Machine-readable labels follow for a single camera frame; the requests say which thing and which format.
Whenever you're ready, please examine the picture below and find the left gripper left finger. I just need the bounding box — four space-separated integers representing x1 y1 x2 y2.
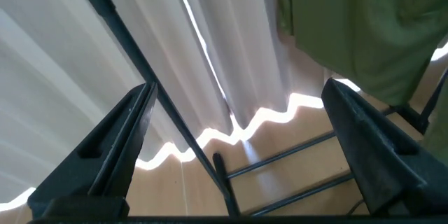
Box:
27 82 158 218

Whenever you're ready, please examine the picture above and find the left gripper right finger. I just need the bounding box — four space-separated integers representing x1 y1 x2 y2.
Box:
321 78 448 216

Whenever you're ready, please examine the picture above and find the green long-sleeved shirt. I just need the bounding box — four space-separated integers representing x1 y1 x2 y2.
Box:
276 0 448 167

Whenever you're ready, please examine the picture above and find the black clothes rack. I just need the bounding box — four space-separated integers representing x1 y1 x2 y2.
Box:
67 0 448 218

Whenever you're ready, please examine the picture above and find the beige curtain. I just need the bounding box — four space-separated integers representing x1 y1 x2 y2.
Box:
0 0 326 207

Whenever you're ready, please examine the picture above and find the black cable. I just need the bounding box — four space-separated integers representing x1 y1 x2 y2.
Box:
345 198 365 216

